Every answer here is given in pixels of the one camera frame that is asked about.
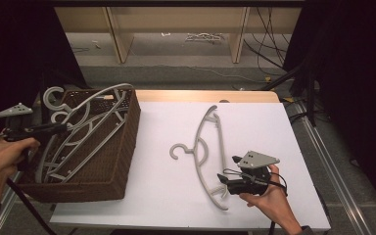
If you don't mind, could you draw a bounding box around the beige wooden shelf frame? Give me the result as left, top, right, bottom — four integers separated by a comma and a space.
54, 6, 303, 65

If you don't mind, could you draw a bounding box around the bundle of black cables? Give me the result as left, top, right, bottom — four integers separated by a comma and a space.
244, 6, 292, 71

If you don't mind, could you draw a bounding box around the person's right hand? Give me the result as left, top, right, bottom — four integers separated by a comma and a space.
239, 164, 303, 231

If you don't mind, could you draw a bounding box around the brown woven basket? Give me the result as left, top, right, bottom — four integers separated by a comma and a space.
16, 88, 142, 204

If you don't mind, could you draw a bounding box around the black curtain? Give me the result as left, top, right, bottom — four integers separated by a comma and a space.
0, 0, 89, 170
283, 0, 376, 210

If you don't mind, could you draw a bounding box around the white table board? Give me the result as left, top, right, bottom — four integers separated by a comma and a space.
49, 101, 332, 233

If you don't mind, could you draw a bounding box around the white plastic object on floor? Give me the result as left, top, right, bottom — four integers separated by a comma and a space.
185, 31, 225, 44

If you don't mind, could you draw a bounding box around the person's left hand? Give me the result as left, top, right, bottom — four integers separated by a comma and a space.
0, 136, 42, 204

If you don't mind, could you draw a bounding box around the white cable on floor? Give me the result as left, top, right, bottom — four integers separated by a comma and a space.
126, 48, 265, 83

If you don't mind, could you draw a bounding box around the wooden table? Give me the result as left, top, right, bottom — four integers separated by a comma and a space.
135, 90, 281, 104

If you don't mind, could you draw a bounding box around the hand-held gripper cable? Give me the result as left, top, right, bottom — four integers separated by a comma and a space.
223, 167, 289, 235
0, 125, 58, 235

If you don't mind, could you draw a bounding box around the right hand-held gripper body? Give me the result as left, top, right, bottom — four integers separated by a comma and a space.
226, 150, 281, 196

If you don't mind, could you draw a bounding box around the right hand-held gripper cable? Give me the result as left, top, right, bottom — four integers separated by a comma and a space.
223, 167, 289, 235

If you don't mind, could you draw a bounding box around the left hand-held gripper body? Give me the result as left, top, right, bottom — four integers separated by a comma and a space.
0, 102, 35, 142

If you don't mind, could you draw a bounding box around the aluminium rail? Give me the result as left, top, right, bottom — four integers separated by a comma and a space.
295, 101, 373, 235
0, 130, 45, 235

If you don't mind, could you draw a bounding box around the left hand-held gripper cable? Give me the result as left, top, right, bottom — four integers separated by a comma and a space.
0, 125, 58, 235

